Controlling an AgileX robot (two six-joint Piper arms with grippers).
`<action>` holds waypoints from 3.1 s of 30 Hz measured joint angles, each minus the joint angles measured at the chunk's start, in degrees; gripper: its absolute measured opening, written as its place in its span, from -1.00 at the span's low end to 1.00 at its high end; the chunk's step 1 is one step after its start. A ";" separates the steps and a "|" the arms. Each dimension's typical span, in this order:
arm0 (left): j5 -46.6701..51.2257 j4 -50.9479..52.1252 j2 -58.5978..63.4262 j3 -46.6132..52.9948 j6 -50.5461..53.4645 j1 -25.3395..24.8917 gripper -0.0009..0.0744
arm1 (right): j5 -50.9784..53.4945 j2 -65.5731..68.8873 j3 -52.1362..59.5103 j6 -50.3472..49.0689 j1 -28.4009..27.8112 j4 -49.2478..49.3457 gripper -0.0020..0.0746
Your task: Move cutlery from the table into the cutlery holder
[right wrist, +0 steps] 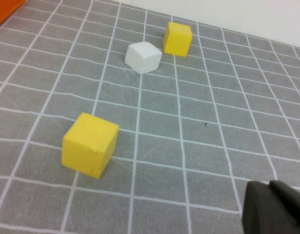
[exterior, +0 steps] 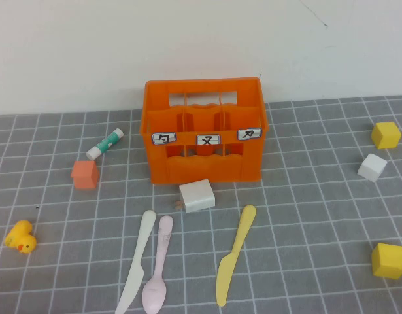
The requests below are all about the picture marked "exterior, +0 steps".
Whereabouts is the paper label knife character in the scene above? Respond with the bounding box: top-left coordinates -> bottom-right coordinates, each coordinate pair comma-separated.
237,127 -> 263,141

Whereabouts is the white cube block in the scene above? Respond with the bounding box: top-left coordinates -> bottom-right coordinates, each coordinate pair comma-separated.
357,153 -> 388,183

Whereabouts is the white green glue stick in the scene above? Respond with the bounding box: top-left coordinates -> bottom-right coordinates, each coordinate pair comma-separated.
86,128 -> 125,161

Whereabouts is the orange house-shaped block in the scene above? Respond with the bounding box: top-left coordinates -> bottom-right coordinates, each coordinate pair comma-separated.
71,160 -> 99,190

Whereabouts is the paper label fork character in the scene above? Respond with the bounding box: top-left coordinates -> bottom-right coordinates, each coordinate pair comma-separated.
195,133 -> 222,147

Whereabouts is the yellow cube block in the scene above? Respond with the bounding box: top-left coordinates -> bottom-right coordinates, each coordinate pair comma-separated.
371,243 -> 402,280
371,121 -> 402,150

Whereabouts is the paper label spoon character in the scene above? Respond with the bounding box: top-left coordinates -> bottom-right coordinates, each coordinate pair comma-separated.
151,131 -> 178,145

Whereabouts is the orange plastic cutlery holder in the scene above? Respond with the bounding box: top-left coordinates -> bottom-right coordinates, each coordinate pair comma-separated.
139,76 -> 270,186

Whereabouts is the pink plastic spoon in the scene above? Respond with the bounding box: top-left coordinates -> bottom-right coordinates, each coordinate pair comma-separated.
142,215 -> 174,314

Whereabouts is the white plastic knife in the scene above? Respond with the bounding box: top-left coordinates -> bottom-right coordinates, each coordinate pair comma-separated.
114,209 -> 157,314

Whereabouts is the yellow rubber duck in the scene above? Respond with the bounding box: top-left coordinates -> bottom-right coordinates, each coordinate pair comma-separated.
4,219 -> 38,255

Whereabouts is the yellow plastic knife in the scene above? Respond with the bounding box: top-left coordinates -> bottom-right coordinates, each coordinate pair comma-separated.
215,205 -> 258,307

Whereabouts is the white charger plug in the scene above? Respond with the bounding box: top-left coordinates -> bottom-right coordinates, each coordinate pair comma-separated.
173,179 -> 216,214

